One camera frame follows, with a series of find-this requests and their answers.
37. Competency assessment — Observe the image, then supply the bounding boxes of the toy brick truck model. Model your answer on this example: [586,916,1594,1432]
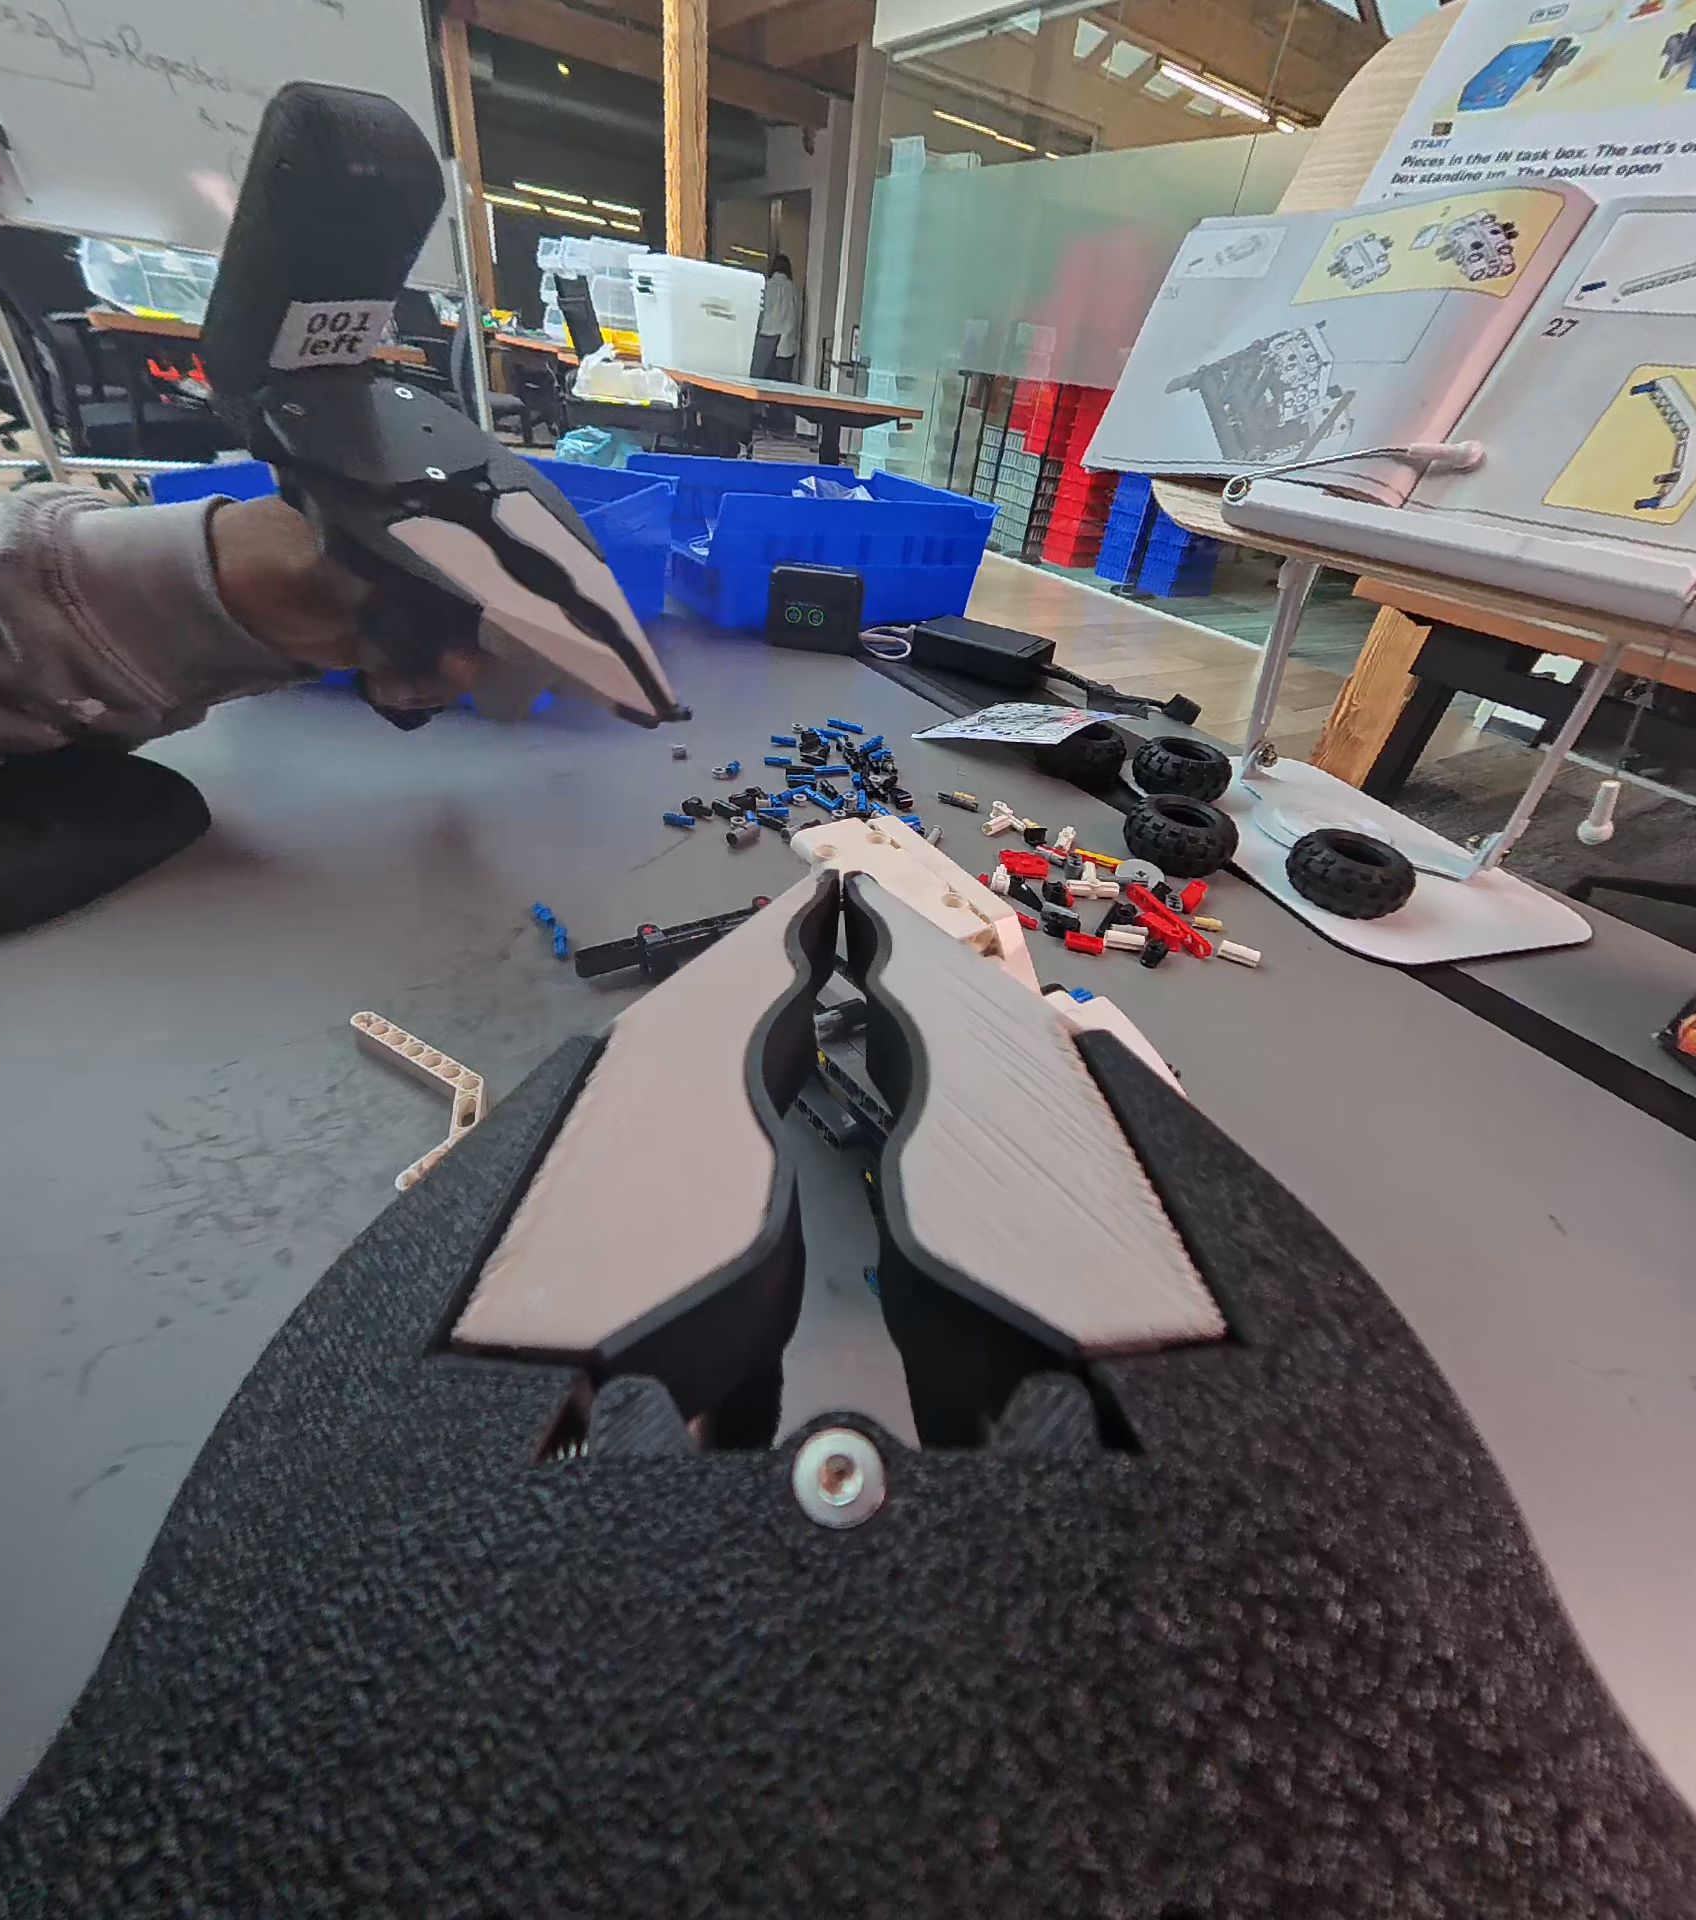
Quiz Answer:
[574,814,1189,1188]

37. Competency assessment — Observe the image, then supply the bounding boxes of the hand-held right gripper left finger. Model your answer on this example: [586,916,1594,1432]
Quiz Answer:
[446,870,847,1455]

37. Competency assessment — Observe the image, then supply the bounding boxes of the person's left hand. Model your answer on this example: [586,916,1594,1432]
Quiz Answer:
[207,492,482,739]

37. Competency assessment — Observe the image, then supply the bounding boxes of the grey desk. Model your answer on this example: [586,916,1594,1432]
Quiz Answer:
[0,622,1696,1920]

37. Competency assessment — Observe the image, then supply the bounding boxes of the office desk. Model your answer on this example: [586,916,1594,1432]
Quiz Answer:
[488,333,928,461]

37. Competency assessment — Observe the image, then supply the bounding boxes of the black power adapter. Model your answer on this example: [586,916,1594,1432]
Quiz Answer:
[910,615,1061,681]

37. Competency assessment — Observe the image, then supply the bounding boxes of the printed task instruction sheet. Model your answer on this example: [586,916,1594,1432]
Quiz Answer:
[1350,0,1696,212]

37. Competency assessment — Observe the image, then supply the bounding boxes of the pile of red white bricks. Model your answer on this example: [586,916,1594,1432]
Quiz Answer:
[938,787,1262,970]

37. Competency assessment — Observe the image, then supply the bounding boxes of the black adapter cable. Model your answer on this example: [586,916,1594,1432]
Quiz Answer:
[1051,660,1206,730]

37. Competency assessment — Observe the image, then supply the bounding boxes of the pile of blue black pins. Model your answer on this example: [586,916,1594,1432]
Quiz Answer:
[661,721,940,851]

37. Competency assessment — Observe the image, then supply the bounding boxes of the whiteboard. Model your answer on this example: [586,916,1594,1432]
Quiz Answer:
[0,0,469,294]

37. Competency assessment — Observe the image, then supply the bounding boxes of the sticker sheet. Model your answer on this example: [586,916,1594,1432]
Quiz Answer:
[913,701,1120,748]

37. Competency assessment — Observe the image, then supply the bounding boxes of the wooden table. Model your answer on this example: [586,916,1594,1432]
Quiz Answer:
[1304,570,1696,799]

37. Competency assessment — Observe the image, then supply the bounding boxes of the small black device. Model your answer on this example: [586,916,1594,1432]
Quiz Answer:
[764,562,869,656]

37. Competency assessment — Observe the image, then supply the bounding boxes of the white bent brick beam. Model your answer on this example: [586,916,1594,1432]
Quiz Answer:
[351,1009,491,1194]

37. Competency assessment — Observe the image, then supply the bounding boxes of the instruction booklet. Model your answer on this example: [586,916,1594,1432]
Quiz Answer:
[1082,181,1696,588]

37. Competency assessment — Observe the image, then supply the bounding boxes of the person's left forearm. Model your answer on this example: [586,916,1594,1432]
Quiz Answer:
[0,481,281,783]

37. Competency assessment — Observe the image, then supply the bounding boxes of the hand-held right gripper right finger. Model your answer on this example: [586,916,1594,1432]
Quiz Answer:
[842,870,1232,1455]

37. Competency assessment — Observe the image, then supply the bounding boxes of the stack of red blue bins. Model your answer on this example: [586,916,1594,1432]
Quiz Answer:
[961,375,1226,602]

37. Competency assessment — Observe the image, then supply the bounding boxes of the blue plastic bin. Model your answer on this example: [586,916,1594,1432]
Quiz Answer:
[151,457,284,508]
[524,457,678,620]
[669,451,1001,632]

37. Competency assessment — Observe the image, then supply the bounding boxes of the white storage box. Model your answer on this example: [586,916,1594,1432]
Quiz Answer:
[626,252,770,380]

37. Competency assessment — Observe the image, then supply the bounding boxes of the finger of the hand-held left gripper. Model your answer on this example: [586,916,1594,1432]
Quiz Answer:
[493,482,685,726]
[386,515,658,726]

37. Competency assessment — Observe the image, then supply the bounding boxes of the white book stand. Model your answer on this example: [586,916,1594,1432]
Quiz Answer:
[1215,434,1696,970]

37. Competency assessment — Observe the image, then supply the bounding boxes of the black toy tire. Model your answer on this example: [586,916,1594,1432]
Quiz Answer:
[1123,794,1240,882]
[1131,734,1237,804]
[1287,828,1420,922]
[1035,721,1132,790]

